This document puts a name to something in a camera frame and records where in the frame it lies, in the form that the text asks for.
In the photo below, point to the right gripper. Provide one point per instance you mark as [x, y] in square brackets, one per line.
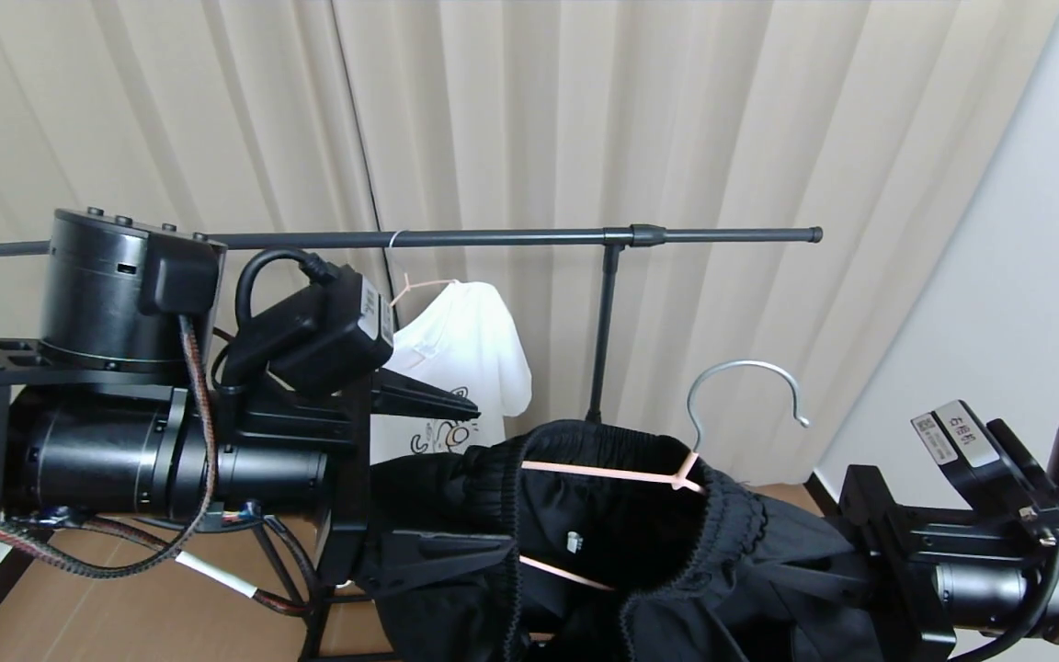
[870, 515]

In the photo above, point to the pink clothes hanger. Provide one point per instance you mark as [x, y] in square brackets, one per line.
[603, 473]
[394, 239]

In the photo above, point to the black clothes rack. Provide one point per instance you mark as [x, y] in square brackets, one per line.
[511, 237]

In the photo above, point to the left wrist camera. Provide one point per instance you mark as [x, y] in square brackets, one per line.
[327, 340]

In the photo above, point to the beige curtain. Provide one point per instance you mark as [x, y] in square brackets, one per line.
[585, 110]

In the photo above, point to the white printed t-shirt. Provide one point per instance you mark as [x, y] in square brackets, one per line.
[465, 349]

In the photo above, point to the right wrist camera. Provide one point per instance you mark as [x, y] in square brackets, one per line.
[971, 460]

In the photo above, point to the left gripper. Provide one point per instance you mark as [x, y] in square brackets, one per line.
[344, 496]

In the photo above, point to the black shorts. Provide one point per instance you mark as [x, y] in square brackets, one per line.
[768, 570]

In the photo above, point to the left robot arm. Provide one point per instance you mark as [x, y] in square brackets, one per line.
[97, 460]

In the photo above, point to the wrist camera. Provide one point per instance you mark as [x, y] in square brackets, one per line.
[971, 460]
[327, 340]

